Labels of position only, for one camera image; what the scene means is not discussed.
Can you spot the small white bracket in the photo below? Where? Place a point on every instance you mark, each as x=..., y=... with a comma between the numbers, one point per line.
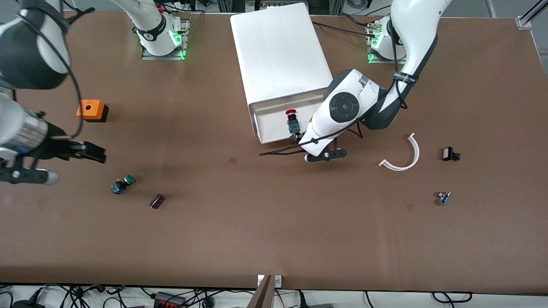
x=260, y=280
x=278, y=280

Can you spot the white curved plastic strip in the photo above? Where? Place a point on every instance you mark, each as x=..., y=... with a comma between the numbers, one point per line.
x=417, y=152

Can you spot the red push button switch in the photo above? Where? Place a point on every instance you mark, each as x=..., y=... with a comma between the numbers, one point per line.
x=293, y=124

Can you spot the aluminium frame strut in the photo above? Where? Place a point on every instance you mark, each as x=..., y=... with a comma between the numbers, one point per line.
x=524, y=21

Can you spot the black power strip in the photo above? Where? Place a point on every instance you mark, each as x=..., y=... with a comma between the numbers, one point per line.
x=169, y=301

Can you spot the small blue electronic component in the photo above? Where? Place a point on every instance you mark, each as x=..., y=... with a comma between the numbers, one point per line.
x=443, y=198

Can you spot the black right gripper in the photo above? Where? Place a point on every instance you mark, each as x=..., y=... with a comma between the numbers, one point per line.
x=55, y=143

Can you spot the white plastic drawer cabinet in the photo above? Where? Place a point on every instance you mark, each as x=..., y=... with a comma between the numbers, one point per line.
x=278, y=51

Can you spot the small black electronic component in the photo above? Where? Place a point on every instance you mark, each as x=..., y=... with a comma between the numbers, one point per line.
x=448, y=153

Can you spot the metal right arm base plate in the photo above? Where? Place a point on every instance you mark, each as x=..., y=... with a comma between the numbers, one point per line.
x=162, y=57

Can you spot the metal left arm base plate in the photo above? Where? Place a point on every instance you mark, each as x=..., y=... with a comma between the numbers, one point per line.
x=385, y=62

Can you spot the dark purple capacitor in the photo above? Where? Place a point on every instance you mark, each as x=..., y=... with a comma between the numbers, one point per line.
x=157, y=201

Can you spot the black power plug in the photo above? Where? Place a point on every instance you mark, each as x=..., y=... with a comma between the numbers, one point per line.
x=25, y=304

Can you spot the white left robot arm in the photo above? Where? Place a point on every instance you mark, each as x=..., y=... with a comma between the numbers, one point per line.
x=364, y=90

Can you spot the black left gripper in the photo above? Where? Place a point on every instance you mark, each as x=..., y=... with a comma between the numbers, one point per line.
x=296, y=137

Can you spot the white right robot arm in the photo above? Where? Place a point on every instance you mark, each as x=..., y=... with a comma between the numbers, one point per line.
x=38, y=47

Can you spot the grey brown mounting post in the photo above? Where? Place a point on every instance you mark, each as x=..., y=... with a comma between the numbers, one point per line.
x=262, y=295

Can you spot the white plastic drawer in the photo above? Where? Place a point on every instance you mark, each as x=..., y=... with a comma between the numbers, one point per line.
x=274, y=124

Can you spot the green push button switch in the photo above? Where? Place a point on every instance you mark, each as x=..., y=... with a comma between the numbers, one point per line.
x=117, y=187

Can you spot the orange box with hole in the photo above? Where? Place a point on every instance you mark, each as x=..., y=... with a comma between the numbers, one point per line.
x=96, y=111

